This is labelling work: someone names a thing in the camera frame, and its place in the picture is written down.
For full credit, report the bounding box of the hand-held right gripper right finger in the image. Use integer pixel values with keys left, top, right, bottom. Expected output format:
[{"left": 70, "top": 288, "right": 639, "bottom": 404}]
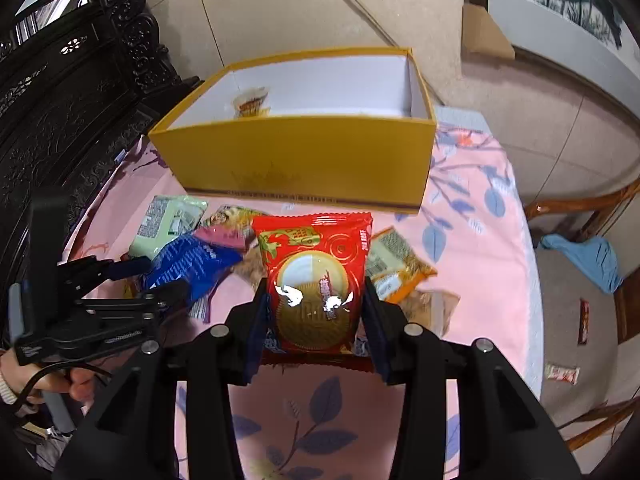
[{"left": 362, "top": 277, "right": 583, "bottom": 480}]

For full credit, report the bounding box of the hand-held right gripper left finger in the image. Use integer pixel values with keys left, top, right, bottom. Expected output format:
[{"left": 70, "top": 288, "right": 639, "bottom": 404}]
[{"left": 52, "top": 280, "right": 268, "bottom": 480}]

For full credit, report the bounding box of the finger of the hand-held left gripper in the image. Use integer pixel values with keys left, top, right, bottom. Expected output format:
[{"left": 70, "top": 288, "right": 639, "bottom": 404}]
[
  {"left": 142, "top": 279, "right": 192, "bottom": 311},
  {"left": 102, "top": 256, "right": 152, "bottom": 283}
]

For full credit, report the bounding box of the blue snack packet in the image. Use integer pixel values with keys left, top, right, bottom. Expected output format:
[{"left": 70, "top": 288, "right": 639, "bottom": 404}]
[{"left": 142, "top": 232, "right": 246, "bottom": 323}]

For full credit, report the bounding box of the light green snack packet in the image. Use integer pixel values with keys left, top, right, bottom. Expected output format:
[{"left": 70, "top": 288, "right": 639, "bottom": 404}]
[{"left": 129, "top": 195, "right": 208, "bottom": 261}]

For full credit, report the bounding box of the red snack packet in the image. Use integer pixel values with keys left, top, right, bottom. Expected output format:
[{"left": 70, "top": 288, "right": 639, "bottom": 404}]
[{"left": 251, "top": 211, "right": 375, "bottom": 368}]

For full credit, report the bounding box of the yellow cardboard box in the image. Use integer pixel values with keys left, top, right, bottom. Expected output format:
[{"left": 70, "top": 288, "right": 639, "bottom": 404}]
[{"left": 147, "top": 47, "right": 437, "bottom": 213}]

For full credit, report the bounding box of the person's left hand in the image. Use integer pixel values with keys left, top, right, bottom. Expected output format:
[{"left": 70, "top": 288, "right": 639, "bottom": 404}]
[{"left": 0, "top": 347, "right": 96, "bottom": 406}]

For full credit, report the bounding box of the clear pastry packet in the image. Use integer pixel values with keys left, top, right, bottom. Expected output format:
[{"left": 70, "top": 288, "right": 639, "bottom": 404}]
[{"left": 400, "top": 287, "right": 461, "bottom": 338}]

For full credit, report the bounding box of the orange edged snack packet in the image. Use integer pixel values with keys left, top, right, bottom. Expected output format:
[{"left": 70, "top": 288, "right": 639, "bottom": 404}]
[{"left": 365, "top": 227, "right": 437, "bottom": 305}]

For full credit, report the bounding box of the brown pastry packet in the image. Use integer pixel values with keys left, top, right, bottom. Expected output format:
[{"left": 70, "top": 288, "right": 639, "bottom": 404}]
[{"left": 202, "top": 205, "right": 261, "bottom": 233}]

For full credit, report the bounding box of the pink printed cloth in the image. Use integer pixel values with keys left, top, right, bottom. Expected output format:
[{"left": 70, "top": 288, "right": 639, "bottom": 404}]
[{"left": 60, "top": 105, "right": 543, "bottom": 480}]

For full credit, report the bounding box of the carved dark wooden bench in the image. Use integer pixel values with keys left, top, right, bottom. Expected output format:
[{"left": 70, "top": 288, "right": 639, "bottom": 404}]
[{"left": 0, "top": 0, "right": 201, "bottom": 311}]

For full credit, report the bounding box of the wooden chair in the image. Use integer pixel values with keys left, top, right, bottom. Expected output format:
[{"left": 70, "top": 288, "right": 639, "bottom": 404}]
[{"left": 525, "top": 180, "right": 640, "bottom": 451}]

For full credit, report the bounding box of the small white red packet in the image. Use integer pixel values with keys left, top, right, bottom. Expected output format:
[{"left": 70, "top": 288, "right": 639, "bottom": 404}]
[{"left": 544, "top": 362, "right": 581, "bottom": 385}]

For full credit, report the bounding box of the orange red print packet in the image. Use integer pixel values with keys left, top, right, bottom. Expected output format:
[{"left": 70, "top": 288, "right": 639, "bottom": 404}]
[{"left": 231, "top": 86, "right": 272, "bottom": 118}]

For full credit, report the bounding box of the small brown snack packet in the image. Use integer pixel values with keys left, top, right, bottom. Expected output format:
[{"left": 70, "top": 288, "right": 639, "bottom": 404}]
[{"left": 577, "top": 298, "right": 591, "bottom": 345}]

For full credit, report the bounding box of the blue cloth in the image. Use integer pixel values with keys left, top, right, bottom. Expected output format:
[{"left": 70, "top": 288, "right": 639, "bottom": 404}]
[{"left": 539, "top": 234, "right": 623, "bottom": 295}]

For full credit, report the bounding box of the cardboard corner protector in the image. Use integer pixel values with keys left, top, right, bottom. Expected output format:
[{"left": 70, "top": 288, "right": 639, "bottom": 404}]
[{"left": 461, "top": 4, "right": 516, "bottom": 60}]

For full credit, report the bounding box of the framed landscape painting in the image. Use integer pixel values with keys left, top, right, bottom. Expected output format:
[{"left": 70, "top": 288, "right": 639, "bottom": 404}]
[{"left": 462, "top": 0, "right": 640, "bottom": 126}]

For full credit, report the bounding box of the grey power cable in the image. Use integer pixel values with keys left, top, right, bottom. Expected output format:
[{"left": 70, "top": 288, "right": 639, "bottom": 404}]
[{"left": 320, "top": 0, "right": 401, "bottom": 48}]

